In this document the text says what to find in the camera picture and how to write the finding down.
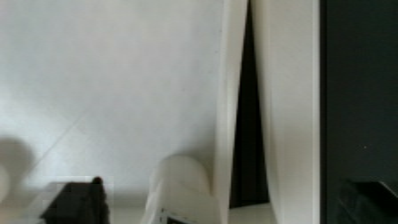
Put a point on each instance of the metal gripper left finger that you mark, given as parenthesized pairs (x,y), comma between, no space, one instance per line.
(70,204)

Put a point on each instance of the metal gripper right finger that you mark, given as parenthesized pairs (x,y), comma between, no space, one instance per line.
(367,204)

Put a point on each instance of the white square table top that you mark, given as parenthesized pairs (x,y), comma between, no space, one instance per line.
(118,95)

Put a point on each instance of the white table leg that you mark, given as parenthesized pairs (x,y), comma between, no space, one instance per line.
(180,201)

